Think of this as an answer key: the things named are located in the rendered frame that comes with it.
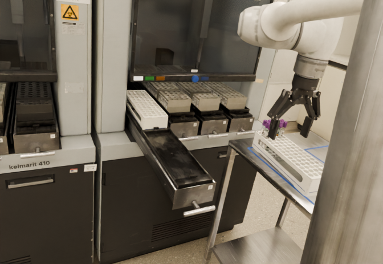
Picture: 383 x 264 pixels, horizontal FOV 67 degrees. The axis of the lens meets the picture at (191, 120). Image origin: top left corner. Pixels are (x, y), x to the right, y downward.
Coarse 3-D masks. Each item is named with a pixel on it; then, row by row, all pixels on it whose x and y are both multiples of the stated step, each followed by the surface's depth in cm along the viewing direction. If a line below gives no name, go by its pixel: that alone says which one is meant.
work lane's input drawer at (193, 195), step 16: (128, 112) 122; (128, 128) 120; (160, 128) 111; (144, 144) 102; (160, 144) 103; (176, 144) 105; (160, 160) 92; (176, 160) 95; (192, 160) 96; (160, 176) 90; (176, 176) 87; (192, 176) 85; (208, 176) 87; (176, 192) 81; (192, 192) 84; (208, 192) 87; (176, 208) 84; (208, 208) 83
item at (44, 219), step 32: (64, 32) 96; (64, 64) 100; (64, 96) 104; (64, 128) 109; (32, 160) 100; (64, 160) 105; (0, 192) 100; (32, 192) 105; (64, 192) 111; (0, 224) 105; (32, 224) 111; (64, 224) 117; (0, 256) 110; (32, 256) 117; (64, 256) 124
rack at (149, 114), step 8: (128, 96) 124; (136, 96) 125; (144, 96) 127; (128, 104) 125; (136, 104) 118; (144, 104) 118; (152, 104) 119; (136, 112) 124; (144, 112) 111; (152, 112) 112; (160, 112) 114; (136, 120) 115; (144, 120) 107; (152, 120) 109; (160, 120) 110; (144, 128) 109
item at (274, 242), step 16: (240, 144) 108; (304, 144) 116; (320, 144) 118; (256, 160) 99; (320, 160) 106; (224, 176) 115; (272, 176) 91; (224, 192) 118; (288, 192) 85; (288, 208) 145; (304, 208) 79; (208, 240) 130; (240, 240) 137; (256, 240) 138; (272, 240) 140; (288, 240) 141; (208, 256) 132; (224, 256) 127; (240, 256) 128; (256, 256) 130; (272, 256) 131; (288, 256) 132
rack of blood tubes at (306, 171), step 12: (252, 144) 108; (276, 144) 98; (288, 144) 100; (264, 156) 101; (276, 156) 98; (288, 156) 92; (300, 156) 93; (276, 168) 95; (288, 168) 96; (300, 168) 88; (312, 168) 87; (300, 180) 91; (312, 180) 82; (300, 192) 86
